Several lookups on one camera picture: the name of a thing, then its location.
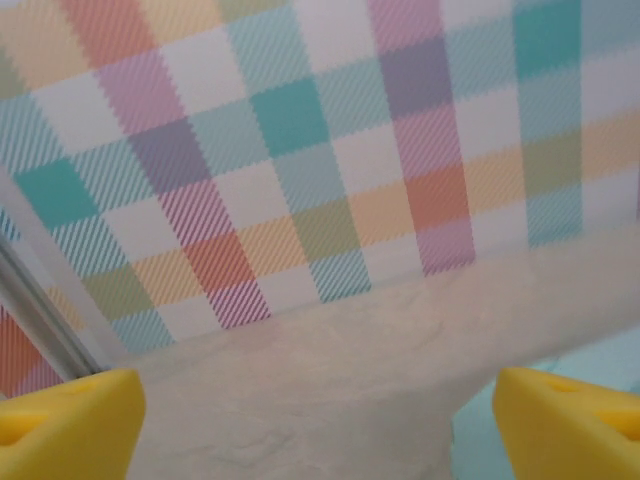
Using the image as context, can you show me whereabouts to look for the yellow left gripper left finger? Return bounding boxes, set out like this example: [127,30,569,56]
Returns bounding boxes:
[0,368,147,480]

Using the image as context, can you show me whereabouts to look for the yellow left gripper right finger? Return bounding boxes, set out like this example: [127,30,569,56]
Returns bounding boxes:
[492,367,640,480]

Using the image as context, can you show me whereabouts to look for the teal paper box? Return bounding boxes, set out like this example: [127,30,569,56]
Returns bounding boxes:
[449,344,640,480]

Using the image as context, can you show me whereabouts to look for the aluminium frame post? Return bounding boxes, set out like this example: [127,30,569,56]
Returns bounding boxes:
[0,244,109,384]

